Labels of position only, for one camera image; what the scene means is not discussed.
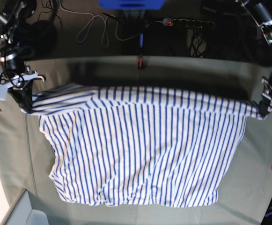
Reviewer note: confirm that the blue white striped t-shirt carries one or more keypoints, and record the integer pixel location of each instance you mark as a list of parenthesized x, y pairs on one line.
[(140, 145)]

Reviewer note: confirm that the black power strip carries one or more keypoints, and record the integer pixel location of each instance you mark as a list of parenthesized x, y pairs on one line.
[(188, 23)]

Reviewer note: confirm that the blue box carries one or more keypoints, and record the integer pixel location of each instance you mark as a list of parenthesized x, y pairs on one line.
[(131, 4)]

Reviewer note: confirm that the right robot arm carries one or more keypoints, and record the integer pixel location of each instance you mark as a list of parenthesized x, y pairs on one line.
[(13, 28)]

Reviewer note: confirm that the green table cloth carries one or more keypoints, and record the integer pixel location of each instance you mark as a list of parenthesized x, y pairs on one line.
[(26, 157)]

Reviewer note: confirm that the red clamp at table top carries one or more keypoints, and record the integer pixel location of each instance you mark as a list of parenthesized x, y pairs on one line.
[(140, 59)]

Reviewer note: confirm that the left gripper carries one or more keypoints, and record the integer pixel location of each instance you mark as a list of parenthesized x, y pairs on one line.
[(265, 105)]

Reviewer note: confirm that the white bin at corner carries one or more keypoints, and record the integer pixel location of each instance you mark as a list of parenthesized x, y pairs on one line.
[(21, 212)]

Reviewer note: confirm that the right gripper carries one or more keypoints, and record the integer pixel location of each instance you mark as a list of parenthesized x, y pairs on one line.
[(20, 86)]

